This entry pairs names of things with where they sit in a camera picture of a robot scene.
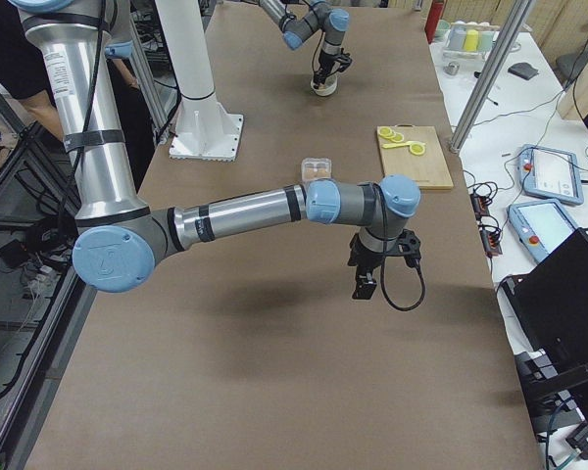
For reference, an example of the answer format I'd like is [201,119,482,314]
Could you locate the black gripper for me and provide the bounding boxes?
[313,52,336,90]
[347,232,392,300]

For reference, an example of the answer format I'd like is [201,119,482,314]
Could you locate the white bowl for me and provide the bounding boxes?
[311,75,337,97]

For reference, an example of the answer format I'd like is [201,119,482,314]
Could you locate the clear plastic egg box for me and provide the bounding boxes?
[301,158,332,184]

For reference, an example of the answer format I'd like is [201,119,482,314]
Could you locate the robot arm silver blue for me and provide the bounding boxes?
[258,0,352,97]
[9,1,425,311]

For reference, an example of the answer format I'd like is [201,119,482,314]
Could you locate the yellow plastic knife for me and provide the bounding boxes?
[382,141,410,149]

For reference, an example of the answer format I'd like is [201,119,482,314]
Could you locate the lemon slice single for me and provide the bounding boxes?
[408,141,426,156]

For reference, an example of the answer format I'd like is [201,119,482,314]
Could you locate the wooden cutting board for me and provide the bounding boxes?
[376,125,454,190]

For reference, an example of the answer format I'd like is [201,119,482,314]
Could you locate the small metal cup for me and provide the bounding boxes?
[444,62,460,76]

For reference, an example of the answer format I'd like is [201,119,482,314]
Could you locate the black power strip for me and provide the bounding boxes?
[470,192,502,259]

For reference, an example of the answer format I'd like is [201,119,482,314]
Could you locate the clear cup rack tray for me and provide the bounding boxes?
[442,43,492,61]

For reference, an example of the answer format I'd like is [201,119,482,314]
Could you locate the light blue cup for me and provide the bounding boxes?
[448,26,466,51]

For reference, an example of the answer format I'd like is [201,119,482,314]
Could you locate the yellow cup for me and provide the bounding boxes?
[463,29,479,52]

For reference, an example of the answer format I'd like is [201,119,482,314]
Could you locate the blue teach pendant near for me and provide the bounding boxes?
[508,199,578,263]

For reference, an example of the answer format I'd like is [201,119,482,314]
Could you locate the blue teach pendant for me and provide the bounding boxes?
[518,145,584,206]
[508,199,578,263]

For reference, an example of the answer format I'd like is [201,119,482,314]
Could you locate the black monitor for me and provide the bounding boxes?
[502,228,588,422]

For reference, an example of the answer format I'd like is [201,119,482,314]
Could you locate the black square pad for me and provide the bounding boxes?
[508,62,539,80]

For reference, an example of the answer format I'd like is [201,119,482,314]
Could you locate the blue teach pendant far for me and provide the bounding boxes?
[518,145,584,206]

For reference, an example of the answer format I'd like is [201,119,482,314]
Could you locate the person in black shirt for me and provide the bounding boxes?
[0,1,152,150]

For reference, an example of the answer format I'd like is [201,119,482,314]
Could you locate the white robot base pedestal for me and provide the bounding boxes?
[157,1,244,162]

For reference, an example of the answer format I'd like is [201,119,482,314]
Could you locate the aluminium frame post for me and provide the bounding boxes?
[449,0,536,154]

